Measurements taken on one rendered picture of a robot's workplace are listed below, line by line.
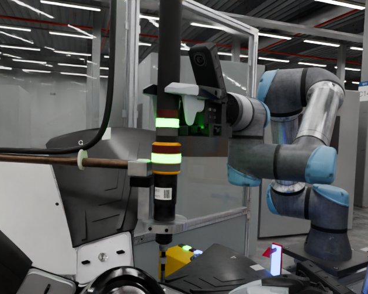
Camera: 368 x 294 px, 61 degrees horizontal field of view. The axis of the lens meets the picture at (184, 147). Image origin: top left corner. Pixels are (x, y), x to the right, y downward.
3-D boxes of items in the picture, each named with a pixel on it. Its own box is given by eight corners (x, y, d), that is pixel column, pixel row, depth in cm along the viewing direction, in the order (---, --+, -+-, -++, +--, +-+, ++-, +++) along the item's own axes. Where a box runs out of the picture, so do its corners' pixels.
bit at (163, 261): (160, 279, 49) (160, 246, 48) (166, 280, 48) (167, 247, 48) (158, 282, 48) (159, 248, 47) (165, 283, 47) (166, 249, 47)
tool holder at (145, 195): (120, 230, 45) (122, 162, 45) (136, 217, 52) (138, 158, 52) (182, 236, 44) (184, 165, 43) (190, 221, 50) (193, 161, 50)
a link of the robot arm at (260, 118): (271, 136, 72) (273, 98, 72) (252, 135, 63) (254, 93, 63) (240, 135, 77) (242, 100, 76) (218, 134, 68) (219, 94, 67)
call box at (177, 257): (157, 283, 98) (158, 249, 97) (181, 273, 105) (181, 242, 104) (194, 305, 86) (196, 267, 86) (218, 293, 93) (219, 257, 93)
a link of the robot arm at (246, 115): (253, 93, 63) (217, 95, 67) (243, 90, 59) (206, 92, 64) (252, 131, 63) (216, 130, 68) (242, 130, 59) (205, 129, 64)
